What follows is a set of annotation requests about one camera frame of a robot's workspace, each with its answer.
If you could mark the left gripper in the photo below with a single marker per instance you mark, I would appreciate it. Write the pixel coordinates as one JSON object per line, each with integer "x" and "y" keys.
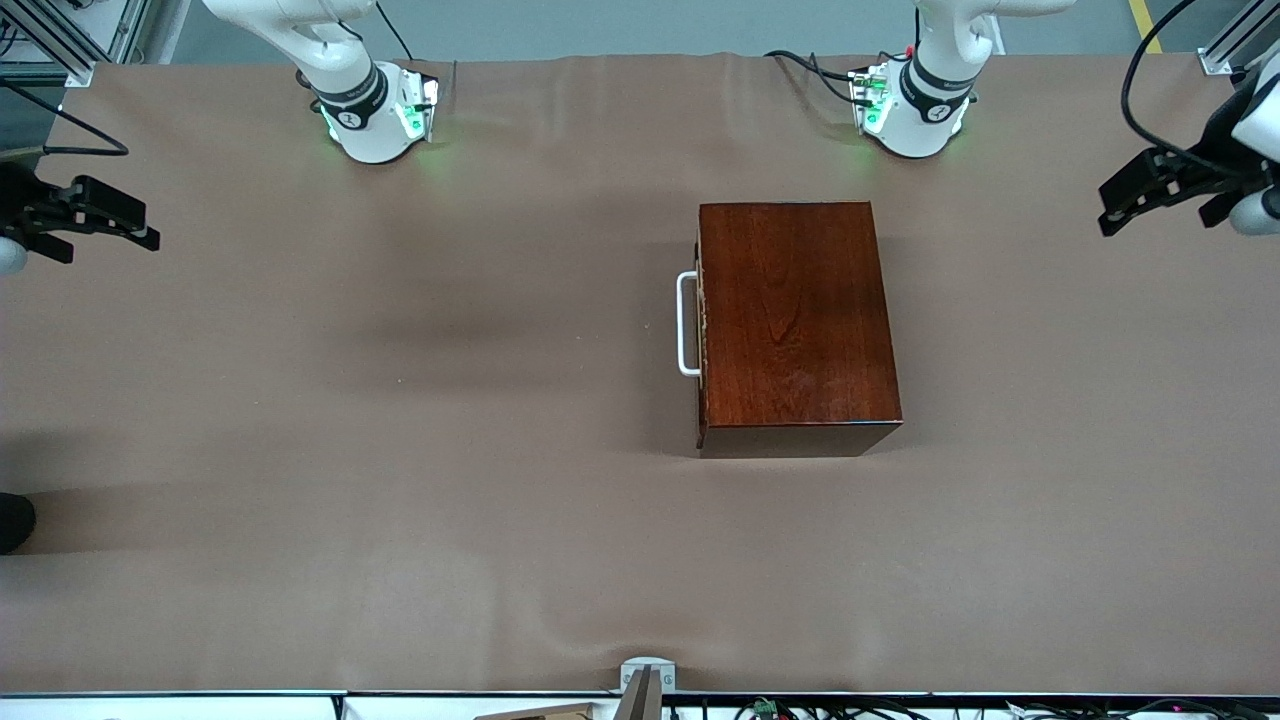
{"x": 1213, "y": 152}

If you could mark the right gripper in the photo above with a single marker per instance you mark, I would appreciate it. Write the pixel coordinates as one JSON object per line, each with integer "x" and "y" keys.
{"x": 18, "y": 198}

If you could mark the light wooden drawer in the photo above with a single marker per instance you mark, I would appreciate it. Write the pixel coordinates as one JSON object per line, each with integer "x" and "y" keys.
{"x": 681, "y": 325}

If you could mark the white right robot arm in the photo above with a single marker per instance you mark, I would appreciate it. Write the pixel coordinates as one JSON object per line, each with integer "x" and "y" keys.
{"x": 370, "y": 130}

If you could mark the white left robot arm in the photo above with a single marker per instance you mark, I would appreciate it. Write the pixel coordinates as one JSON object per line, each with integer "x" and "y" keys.
{"x": 915, "y": 130}

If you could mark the yellow floor tape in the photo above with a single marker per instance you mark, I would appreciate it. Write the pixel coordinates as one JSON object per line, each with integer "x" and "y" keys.
{"x": 1147, "y": 28}

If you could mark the black round object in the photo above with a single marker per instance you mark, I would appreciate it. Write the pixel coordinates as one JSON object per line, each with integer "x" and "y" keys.
{"x": 12, "y": 522}

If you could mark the dark red wooden cabinet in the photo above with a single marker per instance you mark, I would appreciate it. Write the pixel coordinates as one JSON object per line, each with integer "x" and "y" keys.
{"x": 800, "y": 320}

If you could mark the brown table cover sheet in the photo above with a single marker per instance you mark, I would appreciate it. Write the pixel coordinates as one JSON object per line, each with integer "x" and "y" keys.
{"x": 400, "y": 560}

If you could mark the white table edge profile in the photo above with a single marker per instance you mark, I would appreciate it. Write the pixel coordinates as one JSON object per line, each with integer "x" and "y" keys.
{"x": 150, "y": 710}

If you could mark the wooden board piece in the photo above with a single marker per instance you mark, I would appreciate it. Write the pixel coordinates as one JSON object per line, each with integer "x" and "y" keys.
{"x": 550, "y": 714}

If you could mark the aluminium profile frame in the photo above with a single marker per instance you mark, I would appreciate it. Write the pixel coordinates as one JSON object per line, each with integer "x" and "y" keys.
{"x": 60, "y": 45}
{"x": 1225, "y": 50}

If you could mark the grey metal bracket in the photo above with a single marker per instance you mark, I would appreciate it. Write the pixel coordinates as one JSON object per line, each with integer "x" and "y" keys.
{"x": 648, "y": 668}

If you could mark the camera stand post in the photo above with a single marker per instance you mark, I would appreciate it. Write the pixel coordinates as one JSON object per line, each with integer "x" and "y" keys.
{"x": 640, "y": 700}

